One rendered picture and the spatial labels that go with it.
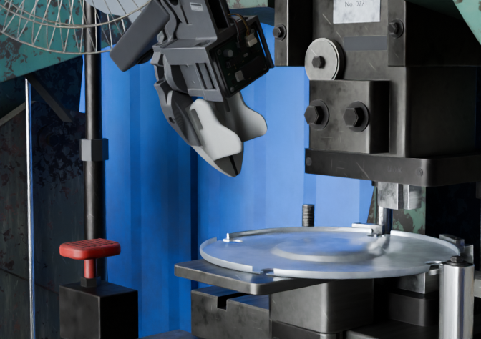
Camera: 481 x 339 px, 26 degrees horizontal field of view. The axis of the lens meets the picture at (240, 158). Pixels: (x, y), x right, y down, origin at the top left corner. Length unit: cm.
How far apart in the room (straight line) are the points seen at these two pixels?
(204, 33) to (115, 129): 278
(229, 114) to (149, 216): 258
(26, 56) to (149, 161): 119
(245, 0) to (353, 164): 24
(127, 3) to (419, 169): 89
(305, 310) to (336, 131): 20
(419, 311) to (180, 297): 234
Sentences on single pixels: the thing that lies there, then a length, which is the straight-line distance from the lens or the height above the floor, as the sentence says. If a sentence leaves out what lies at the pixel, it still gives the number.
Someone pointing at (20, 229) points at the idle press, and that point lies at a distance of 268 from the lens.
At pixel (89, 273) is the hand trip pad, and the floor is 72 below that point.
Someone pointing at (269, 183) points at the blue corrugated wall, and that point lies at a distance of 308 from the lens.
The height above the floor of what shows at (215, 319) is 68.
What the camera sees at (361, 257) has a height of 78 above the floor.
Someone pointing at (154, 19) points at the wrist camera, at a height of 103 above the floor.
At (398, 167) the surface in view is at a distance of 117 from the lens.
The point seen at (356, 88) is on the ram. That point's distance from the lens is 115.
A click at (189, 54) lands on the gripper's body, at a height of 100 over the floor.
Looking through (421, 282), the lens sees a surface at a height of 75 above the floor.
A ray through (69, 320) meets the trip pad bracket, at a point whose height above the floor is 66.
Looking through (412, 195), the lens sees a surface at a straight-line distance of 125.
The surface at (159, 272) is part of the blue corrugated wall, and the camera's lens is 355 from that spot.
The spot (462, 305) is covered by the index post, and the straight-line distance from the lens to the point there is 106.
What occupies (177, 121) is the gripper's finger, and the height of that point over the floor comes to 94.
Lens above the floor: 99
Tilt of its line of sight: 5 degrees down
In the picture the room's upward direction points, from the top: straight up
